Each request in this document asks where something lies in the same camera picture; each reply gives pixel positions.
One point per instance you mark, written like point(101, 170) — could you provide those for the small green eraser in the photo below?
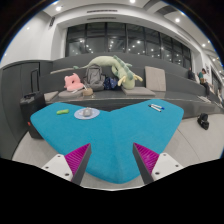
point(62, 111)

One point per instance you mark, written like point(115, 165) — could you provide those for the round light blue mouse pad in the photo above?
point(78, 114)

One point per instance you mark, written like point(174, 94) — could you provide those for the upright grey seat cushion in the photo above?
point(155, 79)

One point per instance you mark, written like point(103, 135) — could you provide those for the ceiling spot lights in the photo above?
point(58, 8)

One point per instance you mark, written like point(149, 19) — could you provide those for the white marker with blue cap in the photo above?
point(158, 106)

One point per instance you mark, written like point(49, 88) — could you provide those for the pink plush cushion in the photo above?
point(73, 83)

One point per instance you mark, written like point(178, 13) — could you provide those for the grey and white computer mouse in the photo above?
point(87, 112)

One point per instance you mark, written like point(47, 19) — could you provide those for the flat grey seat cushion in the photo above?
point(50, 96)
point(138, 91)
point(68, 94)

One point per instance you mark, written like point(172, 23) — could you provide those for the white marker with black cap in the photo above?
point(154, 108)

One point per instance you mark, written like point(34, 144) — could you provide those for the person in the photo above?
point(190, 74)
point(203, 79)

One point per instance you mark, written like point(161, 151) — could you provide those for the small beige pouch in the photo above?
point(87, 92)

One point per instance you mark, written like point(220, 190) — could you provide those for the grey backpack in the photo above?
point(94, 76)

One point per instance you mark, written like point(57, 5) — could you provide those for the black suitcase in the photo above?
point(31, 110)

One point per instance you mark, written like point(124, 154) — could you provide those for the green dragon plush toy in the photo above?
point(123, 73)

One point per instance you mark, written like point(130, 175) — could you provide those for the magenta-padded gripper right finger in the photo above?
point(165, 164)

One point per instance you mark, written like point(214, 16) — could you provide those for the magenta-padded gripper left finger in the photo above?
point(60, 165)

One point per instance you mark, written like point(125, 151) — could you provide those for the black bag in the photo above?
point(203, 121)

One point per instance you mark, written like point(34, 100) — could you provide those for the dark blue patterned bag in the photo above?
point(110, 83)

